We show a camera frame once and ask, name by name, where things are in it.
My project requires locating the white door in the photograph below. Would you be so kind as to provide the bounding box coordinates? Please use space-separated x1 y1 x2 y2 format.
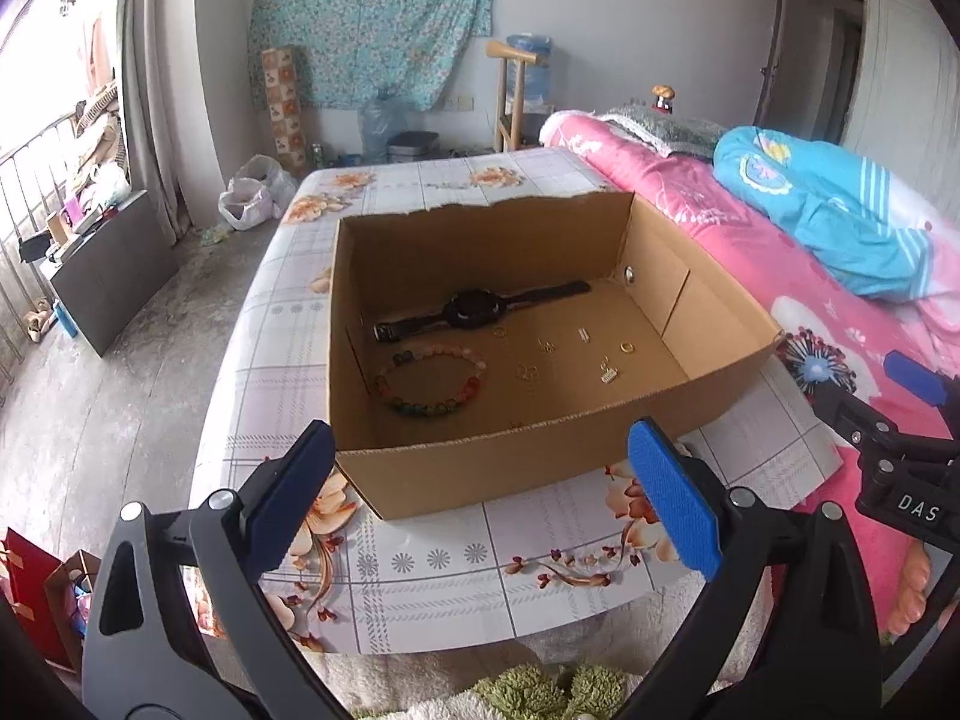
840 0 946 188

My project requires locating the blue water jug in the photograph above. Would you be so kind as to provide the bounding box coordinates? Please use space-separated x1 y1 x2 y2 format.
506 34 556 113

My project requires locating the black low cabinet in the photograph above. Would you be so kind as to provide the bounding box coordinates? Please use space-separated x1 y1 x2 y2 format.
49 189 181 357

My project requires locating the multicoloured bead bracelet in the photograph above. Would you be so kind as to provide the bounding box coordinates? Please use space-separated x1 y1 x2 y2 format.
373 345 490 419

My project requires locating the black wristwatch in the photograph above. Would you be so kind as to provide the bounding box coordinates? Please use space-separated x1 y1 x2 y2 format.
373 279 593 346

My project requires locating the blue cartoon quilt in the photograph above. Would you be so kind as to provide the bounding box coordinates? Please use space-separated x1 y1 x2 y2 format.
712 126 938 302

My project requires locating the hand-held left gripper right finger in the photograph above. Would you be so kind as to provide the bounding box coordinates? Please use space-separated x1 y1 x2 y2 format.
622 418 882 720

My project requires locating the white plastic bag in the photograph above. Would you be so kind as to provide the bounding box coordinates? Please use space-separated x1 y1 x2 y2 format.
217 154 299 232

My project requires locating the pink floral blanket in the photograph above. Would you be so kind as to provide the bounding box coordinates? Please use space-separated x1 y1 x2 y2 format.
538 109 960 661

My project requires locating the fluffy white green garment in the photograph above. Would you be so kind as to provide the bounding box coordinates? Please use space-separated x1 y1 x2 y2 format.
307 585 758 720

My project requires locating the brown door frame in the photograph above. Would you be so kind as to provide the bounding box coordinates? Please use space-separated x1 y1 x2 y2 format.
754 0 788 128

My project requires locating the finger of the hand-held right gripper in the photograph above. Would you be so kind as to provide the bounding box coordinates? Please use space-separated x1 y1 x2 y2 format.
812 382 901 458
883 350 947 407

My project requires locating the wooden chair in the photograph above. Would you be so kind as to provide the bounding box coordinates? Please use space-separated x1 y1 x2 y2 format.
485 40 552 155

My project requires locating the patterned wrapping paper roll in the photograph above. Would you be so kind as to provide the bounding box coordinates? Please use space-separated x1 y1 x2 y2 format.
261 47 310 170

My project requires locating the person's right hand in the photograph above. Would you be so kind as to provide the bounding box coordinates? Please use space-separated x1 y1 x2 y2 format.
887 544 942 638

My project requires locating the red paper bag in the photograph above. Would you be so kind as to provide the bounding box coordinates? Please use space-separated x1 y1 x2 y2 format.
0 527 83 672

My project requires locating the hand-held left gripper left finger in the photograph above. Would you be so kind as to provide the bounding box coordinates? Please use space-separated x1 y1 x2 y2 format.
81 420 353 720

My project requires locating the metal balcony railing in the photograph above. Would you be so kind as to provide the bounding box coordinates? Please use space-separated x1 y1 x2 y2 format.
0 116 83 383

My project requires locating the large clear water bottle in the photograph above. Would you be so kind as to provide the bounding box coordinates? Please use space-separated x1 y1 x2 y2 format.
360 88 410 164

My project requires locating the teal floral hanging cloth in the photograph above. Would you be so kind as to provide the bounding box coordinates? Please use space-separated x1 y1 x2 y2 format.
247 0 496 112

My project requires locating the grey curtain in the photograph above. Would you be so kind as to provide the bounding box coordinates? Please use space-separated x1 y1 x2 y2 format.
120 0 226 230

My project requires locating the brown cardboard box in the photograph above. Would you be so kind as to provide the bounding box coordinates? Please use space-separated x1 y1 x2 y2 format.
326 191 785 522

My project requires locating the grey green lace cloth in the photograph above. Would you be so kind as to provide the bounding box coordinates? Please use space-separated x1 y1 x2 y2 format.
596 106 728 160

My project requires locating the pair of beige slippers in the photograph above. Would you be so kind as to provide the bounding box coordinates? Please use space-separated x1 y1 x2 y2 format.
22 300 57 346

